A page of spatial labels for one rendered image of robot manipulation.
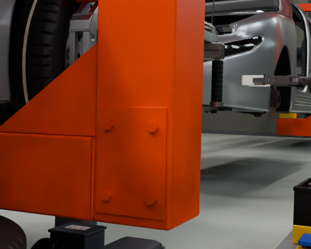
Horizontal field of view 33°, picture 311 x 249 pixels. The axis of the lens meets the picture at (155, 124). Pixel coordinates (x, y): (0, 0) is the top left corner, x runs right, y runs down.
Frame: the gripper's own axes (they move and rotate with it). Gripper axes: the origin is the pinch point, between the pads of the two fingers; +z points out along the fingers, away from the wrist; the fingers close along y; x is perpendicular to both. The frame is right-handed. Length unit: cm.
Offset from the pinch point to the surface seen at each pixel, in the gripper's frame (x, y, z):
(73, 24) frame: 12, -44, 37
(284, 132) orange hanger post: -27, 345, 56
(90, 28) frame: 11, -44, 32
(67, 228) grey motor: -40, -49, 34
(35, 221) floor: -83, 113, 167
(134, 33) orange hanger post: 4, -75, 4
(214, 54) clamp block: 8.2, -2.5, 12.2
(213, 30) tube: 15.9, -0.8, 13.6
